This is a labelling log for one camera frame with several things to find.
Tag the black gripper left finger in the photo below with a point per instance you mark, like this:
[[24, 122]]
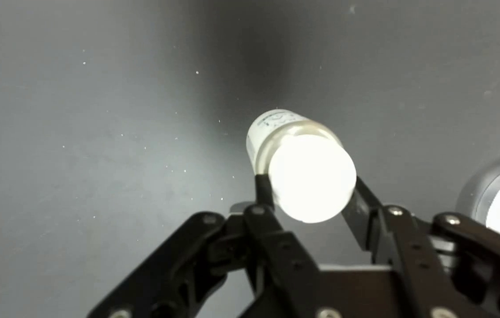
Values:
[[197, 258]]

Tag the silver metal mounting plate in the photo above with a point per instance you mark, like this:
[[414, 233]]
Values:
[[499, 191]]

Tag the small white pill bottle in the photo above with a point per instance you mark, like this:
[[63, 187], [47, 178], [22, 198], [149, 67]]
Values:
[[312, 173]]

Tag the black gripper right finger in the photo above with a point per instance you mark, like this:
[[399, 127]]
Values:
[[446, 265]]

